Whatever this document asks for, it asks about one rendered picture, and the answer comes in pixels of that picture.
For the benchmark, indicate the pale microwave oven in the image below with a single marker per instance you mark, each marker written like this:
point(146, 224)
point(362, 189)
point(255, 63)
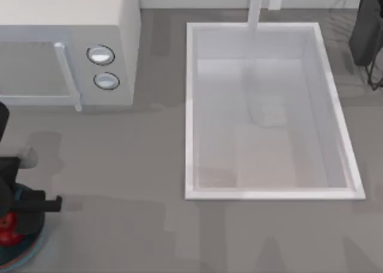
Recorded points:
point(125, 45)

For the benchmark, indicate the white sink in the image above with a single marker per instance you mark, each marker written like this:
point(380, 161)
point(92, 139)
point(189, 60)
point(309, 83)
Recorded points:
point(269, 153)

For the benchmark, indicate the teal round plate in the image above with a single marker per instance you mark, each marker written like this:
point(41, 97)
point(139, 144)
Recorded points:
point(30, 249)

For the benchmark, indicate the small round microwave knob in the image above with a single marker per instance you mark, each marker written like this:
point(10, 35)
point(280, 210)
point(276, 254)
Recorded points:
point(106, 81)

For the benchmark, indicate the black chair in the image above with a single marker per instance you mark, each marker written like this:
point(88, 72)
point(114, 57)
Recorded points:
point(366, 30)

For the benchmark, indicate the large round microwave knob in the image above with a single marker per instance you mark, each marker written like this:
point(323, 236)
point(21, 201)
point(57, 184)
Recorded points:
point(100, 55)

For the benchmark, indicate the tall white tap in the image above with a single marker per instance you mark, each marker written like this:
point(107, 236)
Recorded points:
point(254, 9)

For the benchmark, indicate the microwave oven door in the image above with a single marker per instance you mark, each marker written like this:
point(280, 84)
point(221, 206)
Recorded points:
point(33, 72)

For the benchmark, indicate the white wall socket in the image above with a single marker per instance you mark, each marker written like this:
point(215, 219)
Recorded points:
point(275, 1)

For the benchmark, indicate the red apple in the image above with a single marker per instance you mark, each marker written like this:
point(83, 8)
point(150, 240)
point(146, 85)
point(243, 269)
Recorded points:
point(7, 229)

